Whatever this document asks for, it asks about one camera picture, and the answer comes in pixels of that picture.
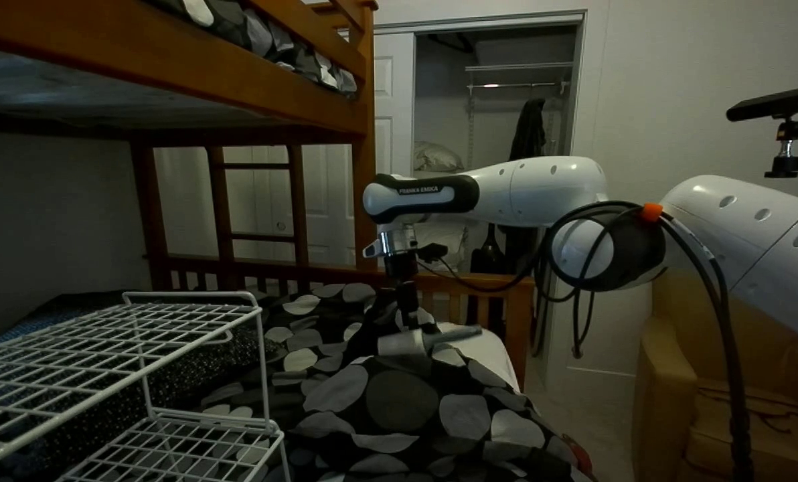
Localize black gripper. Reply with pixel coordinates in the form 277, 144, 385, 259
375, 237, 430, 317

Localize black spotted comforter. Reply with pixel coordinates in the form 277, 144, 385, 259
197, 278, 597, 482

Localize spotted comforter on bunk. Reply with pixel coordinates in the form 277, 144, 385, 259
154, 0, 363, 97

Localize white mattress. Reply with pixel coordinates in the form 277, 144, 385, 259
435, 318, 525, 391

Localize white folded pillows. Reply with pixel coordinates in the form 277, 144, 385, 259
413, 143, 470, 176

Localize white closet door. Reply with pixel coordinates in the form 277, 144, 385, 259
372, 30, 419, 270

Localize dark hanging coat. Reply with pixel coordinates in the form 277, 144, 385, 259
502, 95, 550, 277

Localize red ball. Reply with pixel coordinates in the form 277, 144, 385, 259
571, 437, 597, 478

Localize dark blanket pile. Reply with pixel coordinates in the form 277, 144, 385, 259
0, 289, 142, 348

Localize mustard yellow armchair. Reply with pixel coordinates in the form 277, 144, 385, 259
632, 265, 798, 482

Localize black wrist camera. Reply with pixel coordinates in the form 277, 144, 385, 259
411, 238, 454, 269

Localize white closet wire shelf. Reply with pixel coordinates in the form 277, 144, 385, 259
463, 60, 574, 97

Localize wooden bunk bed frame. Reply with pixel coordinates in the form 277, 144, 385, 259
0, 0, 542, 385

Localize white wire shelf rack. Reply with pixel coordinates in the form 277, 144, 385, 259
0, 289, 294, 482

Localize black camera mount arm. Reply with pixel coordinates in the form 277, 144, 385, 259
760, 116, 798, 183

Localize black stereo camera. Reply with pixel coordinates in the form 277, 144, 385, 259
723, 80, 798, 123

